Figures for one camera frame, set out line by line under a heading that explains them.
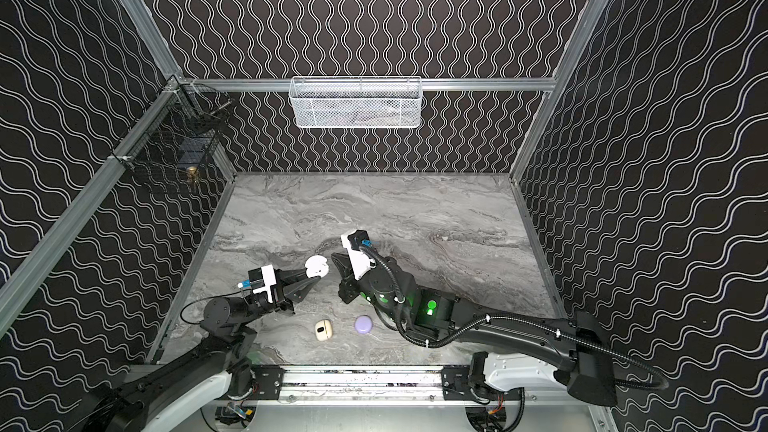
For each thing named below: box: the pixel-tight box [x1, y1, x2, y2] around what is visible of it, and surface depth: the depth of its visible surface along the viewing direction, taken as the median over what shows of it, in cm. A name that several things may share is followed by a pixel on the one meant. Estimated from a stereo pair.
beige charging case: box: [315, 319, 333, 341], surface depth 83 cm
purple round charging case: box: [354, 314, 373, 334], surface depth 85 cm
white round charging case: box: [305, 255, 329, 278], surface depth 66 cm
